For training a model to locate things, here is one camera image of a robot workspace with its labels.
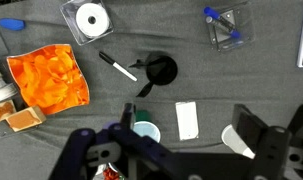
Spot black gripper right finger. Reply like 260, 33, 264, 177
233, 103, 303, 180

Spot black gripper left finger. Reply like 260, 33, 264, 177
49, 103, 179, 180

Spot white paper cup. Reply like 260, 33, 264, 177
220, 123, 256, 160

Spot green plastic cup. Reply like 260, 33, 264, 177
132, 109, 162, 144

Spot white rectangular eraser block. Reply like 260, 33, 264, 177
175, 100, 200, 142

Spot orange topped wooden block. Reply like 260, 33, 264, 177
0, 99, 18, 126

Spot black cup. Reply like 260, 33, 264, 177
145, 51, 179, 87

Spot red ribbon bow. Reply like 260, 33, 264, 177
102, 167, 121, 180

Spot grey tablecloth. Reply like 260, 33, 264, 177
0, 0, 303, 180

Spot black stir stick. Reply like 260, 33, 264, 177
135, 81, 155, 99
128, 58, 149, 70

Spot orange snack bag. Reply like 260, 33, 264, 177
5, 43, 91, 116

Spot black and white marker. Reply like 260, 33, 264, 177
98, 50, 139, 83

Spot clear box holding markers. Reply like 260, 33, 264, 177
204, 1, 257, 53

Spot large white tape roll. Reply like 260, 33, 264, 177
75, 2, 111, 38

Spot clear box holding tape roll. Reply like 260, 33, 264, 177
59, 0, 115, 47

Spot grey pen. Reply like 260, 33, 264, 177
205, 15, 225, 33

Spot blue capped marker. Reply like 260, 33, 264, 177
203, 6, 242, 40

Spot small blue eraser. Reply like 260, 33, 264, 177
0, 17, 26, 32

